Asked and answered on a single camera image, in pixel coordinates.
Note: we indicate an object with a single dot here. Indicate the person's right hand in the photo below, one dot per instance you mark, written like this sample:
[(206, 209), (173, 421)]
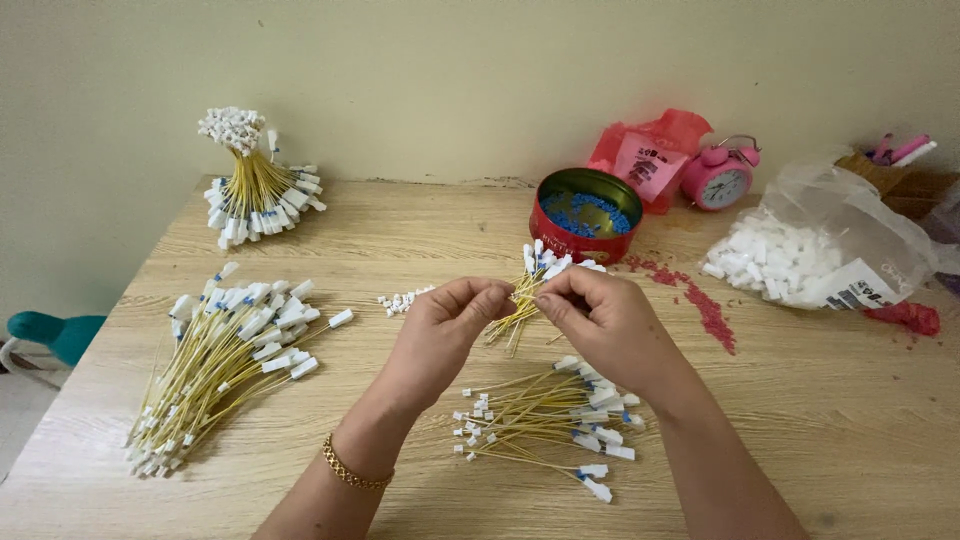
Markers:
[(615, 330)]

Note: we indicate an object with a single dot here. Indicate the person's left hand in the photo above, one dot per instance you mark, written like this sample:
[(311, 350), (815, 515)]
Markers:
[(431, 345)]

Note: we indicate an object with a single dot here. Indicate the small white connector pieces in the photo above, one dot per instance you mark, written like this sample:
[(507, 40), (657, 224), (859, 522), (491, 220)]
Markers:
[(401, 300)]

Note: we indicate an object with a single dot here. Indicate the trail of red granules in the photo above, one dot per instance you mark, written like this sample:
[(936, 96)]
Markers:
[(705, 307)]

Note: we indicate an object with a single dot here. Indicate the red round metal tin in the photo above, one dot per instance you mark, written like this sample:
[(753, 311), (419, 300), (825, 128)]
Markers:
[(577, 240)]

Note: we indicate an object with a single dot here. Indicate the blue plastic beads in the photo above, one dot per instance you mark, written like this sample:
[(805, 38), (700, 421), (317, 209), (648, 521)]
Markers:
[(592, 210)]

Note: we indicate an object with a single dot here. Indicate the red plastic bag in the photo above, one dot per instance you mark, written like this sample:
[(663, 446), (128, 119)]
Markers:
[(649, 161)]

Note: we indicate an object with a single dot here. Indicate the pink alarm clock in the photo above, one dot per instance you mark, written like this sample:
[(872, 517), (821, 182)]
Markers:
[(720, 180)]

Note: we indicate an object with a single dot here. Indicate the clear bag of white connectors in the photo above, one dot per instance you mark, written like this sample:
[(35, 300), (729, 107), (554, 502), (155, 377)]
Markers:
[(817, 240)]

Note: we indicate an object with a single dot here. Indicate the heap of red granules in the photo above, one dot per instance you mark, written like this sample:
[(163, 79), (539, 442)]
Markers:
[(906, 316)]

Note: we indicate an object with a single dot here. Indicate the woven pen holder with pens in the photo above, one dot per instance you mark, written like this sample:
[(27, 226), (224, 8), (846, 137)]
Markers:
[(885, 165)]

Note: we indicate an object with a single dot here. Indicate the teal chair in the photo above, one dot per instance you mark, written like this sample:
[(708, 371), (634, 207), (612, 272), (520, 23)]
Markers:
[(56, 334)]

